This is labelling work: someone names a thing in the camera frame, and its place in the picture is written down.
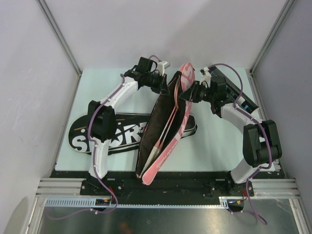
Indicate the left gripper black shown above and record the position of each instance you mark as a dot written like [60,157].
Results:
[164,87]

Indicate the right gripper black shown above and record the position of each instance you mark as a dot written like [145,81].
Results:
[186,94]

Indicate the pink SPORT racket bag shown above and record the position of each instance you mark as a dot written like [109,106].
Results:
[165,127]

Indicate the black SPORT racket bag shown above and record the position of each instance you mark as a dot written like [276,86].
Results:
[130,128]

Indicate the red white badminton racket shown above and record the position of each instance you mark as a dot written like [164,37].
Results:
[165,131]

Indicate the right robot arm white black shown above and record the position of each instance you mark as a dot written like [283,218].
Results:
[261,144]

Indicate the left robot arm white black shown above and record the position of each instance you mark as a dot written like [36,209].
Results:
[102,114]

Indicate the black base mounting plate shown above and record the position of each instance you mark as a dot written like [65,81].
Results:
[205,186]

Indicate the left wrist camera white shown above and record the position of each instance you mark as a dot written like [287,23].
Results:
[161,66]

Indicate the white slotted cable duct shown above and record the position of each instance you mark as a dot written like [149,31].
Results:
[209,202]

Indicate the aluminium frame rail right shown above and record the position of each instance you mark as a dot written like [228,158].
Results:
[281,19]

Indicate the aluminium frame rail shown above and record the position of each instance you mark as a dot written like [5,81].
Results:
[51,20]
[281,19]

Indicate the aluminium frame rail left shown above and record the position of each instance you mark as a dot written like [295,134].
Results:
[51,20]

